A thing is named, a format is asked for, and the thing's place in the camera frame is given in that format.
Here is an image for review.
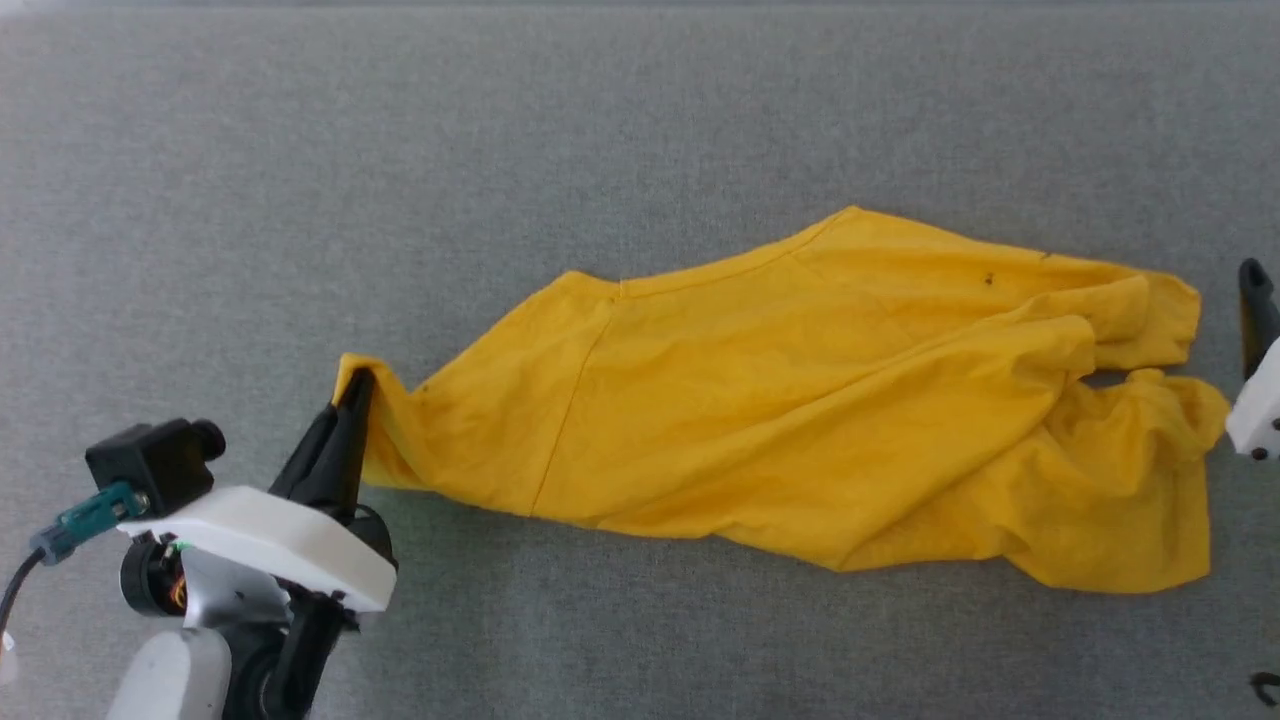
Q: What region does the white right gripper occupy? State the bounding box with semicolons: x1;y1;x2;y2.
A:
1225;257;1280;462

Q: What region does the yellow printed shirt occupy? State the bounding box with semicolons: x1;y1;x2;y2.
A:
332;205;1232;595

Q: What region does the teal left camera connector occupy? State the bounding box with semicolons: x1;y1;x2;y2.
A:
30;481;153;567

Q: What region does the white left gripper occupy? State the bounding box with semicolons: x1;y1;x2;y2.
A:
117;367;399;614

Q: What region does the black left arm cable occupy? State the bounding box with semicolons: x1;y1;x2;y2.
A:
0;548;47;646

